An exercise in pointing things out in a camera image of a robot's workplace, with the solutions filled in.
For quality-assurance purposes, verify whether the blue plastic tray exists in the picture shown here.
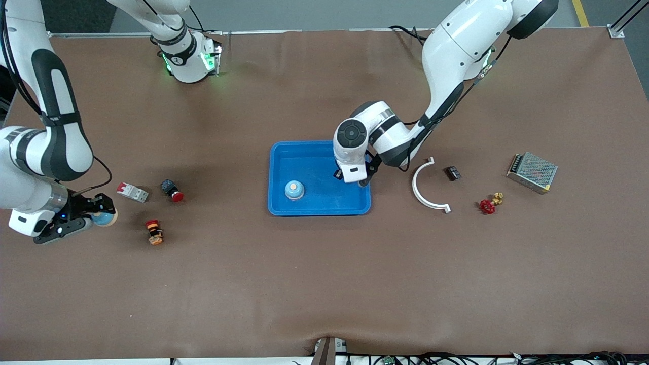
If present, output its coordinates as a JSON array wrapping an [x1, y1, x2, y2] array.
[[267, 140, 372, 216]]

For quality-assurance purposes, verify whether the white red circuit breaker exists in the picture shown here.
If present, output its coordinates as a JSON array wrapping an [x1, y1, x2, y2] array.
[[116, 182, 149, 203]]

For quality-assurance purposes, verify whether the red orange emergency stop button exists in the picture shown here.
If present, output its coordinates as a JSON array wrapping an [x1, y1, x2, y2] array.
[[145, 219, 165, 246]]

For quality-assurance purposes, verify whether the black red push button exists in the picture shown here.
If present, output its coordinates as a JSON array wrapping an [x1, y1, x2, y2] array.
[[160, 178, 185, 203]]

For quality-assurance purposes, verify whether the brown table mat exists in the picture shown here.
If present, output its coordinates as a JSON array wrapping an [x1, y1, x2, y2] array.
[[0, 28, 649, 361]]

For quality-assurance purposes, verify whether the metal mesh power supply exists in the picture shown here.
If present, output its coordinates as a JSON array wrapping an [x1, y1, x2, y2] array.
[[506, 152, 558, 195]]

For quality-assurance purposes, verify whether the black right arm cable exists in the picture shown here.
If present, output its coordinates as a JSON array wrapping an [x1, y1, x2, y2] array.
[[0, 0, 113, 196]]

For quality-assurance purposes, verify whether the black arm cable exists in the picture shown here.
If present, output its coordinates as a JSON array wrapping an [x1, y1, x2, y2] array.
[[398, 35, 513, 173], [0, 0, 113, 196]]

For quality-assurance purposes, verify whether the white half-ring pipe clamp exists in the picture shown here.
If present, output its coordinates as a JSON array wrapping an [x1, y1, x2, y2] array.
[[411, 157, 451, 214]]

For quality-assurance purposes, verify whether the brass valve red handle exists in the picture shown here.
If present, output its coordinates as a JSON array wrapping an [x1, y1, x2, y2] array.
[[480, 192, 504, 215]]

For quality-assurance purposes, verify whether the black base cable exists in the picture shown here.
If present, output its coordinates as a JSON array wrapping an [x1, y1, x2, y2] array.
[[388, 24, 432, 51]]

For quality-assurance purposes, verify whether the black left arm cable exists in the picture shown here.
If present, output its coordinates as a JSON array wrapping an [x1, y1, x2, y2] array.
[[398, 35, 513, 173]]

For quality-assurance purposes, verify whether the grey metal table bracket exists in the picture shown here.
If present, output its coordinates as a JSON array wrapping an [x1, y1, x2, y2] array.
[[310, 336, 350, 365]]

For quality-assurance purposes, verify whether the aluminium frame profile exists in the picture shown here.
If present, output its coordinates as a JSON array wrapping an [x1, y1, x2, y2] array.
[[607, 0, 649, 39]]

